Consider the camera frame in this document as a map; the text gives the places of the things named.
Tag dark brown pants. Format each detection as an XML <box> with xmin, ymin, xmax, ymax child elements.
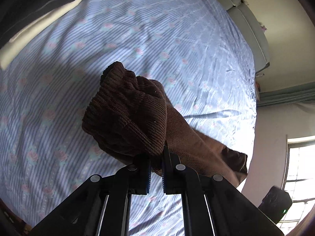
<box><xmin>82</xmin><ymin>62</ymin><xmax>248</xmax><ymax>186</ymax></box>

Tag grey padded headboard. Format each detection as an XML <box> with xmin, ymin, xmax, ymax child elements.
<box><xmin>217</xmin><ymin>0</ymin><xmax>270</xmax><ymax>73</ymax></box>

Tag blue floral striped bedsheet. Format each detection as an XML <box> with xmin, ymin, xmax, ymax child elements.
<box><xmin>1</xmin><ymin>0</ymin><xmax>256</xmax><ymax>226</ymax></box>

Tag green curtain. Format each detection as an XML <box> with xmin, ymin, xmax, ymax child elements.
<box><xmin>257</xmin><ymin>82</ymin><xmax>315</xmax><ymax>108</ymax></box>

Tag folded black clothes stack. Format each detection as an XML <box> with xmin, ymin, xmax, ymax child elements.
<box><xmin>1</xmin><ymin>0</ymin><xmax>75</xmax><ymax>47</ymax></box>

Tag barred window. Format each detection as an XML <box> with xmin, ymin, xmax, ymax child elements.
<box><xmin>277</xmin><ymin>136</ymin><xmax>314</xmax><ymax>234</ymax></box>

